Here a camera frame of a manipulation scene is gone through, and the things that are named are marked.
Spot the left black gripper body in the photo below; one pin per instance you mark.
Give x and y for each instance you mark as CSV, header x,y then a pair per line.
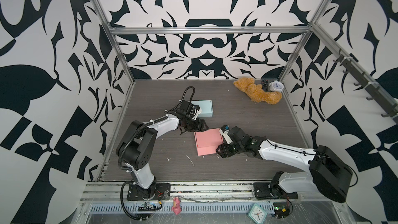
x,y
193,125

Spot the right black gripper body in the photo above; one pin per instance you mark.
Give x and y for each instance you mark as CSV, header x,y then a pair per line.
x,y
231,149

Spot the light blue paper box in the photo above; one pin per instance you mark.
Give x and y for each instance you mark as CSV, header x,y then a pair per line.
x,y
206,108

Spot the pink paper box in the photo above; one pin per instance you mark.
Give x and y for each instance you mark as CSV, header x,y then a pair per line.
x,y
208,141

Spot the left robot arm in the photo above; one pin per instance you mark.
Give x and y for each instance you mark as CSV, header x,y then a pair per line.
x,y
135,149

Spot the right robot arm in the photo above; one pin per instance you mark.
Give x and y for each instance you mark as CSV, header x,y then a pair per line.
x,y
321,170

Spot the brown teddy bear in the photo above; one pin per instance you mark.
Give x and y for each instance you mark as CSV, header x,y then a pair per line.
x,y
255,92

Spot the black remote control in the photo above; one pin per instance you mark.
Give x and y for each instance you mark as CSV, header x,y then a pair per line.
x,y
265,84

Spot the white round alarm clock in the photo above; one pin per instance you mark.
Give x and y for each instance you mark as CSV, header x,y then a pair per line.
x,y
276,86

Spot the teal square clock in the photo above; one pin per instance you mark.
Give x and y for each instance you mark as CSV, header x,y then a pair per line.
x,y
257,214

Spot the circuit board right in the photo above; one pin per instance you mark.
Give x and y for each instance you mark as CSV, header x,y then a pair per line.
x,y
282,210

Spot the pink small toy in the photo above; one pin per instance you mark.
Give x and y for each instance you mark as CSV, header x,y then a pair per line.
x,y
176,208

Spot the green circuit board left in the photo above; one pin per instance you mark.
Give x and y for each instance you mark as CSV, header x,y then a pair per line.
x,y
149,207

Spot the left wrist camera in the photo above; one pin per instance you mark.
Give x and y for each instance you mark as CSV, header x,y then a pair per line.
x,y
195,111

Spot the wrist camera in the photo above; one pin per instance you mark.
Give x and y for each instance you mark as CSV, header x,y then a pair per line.
x,y
224,132
195,111

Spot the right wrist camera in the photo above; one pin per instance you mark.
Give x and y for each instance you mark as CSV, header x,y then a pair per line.
x,y
224,132

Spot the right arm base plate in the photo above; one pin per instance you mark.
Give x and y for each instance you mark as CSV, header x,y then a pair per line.
x,y
271,191

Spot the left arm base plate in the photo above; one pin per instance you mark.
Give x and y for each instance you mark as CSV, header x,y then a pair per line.
x,y
137,193

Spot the black coat hook rail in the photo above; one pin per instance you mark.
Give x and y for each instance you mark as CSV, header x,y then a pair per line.
x,y
365,81

